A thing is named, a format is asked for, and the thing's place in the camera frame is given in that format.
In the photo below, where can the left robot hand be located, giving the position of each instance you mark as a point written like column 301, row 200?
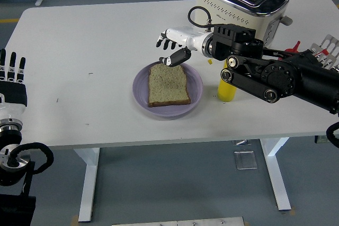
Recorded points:
column 13, row 96

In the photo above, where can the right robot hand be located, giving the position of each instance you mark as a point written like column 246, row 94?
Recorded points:
column 182, row 36

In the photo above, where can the cream and chrome toaster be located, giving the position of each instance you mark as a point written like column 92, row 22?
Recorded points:
column 225, row 11

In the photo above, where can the bread slice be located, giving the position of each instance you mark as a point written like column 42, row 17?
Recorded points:
column 168, row 85

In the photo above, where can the purple plate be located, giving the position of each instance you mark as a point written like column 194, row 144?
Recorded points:
column 140, row 91

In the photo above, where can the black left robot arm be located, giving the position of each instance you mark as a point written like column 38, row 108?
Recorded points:
column 10, row 159

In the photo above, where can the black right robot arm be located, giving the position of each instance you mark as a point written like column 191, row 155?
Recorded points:
column 278, row 77

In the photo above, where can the clear floor cover plate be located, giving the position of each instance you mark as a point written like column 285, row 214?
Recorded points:
column 245, row 159

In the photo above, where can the yellow squeeze bottle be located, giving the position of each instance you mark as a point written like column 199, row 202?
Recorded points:
column 226, row 93

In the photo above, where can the red squeeze bottle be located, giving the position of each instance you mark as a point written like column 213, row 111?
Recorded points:
column 294, row 48

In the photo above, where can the white table leg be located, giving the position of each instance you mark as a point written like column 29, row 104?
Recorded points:
column 89, row 183
column 280, row 178

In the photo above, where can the metal toast rack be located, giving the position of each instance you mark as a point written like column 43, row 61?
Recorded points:
column 327, row 51

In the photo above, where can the table control box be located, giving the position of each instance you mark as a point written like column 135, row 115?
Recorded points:
column 321, row 139

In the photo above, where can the grey metal base plate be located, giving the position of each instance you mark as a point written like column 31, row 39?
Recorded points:
column 177, row 222

